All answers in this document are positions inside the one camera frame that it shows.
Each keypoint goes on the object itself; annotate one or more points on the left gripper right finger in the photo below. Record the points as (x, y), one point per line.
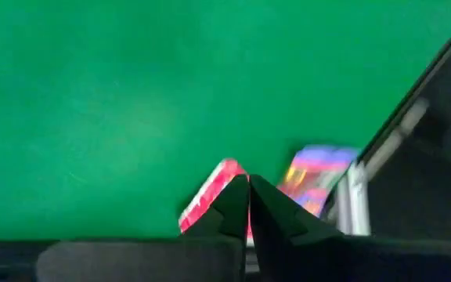
(307, 258)

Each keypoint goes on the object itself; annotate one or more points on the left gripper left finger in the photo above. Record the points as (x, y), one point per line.
(210, 258)

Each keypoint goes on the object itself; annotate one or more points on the red candy packet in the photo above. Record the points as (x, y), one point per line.
(213, 184)

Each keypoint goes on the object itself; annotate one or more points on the purple pink candy packet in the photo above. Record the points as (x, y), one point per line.
(311, 172)

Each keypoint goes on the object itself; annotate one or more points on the silver aluminium bracket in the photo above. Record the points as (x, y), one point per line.
(356, 203)

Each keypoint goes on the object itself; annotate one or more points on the black aluminium table frame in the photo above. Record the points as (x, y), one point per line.
(425, 176)

